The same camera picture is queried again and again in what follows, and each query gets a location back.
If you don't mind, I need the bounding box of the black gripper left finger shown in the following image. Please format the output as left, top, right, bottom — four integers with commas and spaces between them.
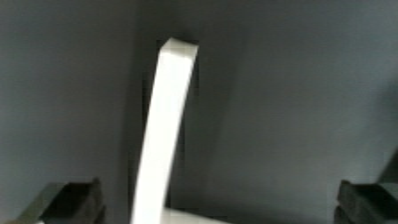
15, 178, 107, 224

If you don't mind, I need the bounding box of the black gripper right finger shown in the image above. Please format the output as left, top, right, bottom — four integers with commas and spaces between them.
334, 180, 398, 224

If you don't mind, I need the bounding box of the white U-shaped obstacle fence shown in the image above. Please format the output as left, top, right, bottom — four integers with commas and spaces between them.
130, 38, 228, 224

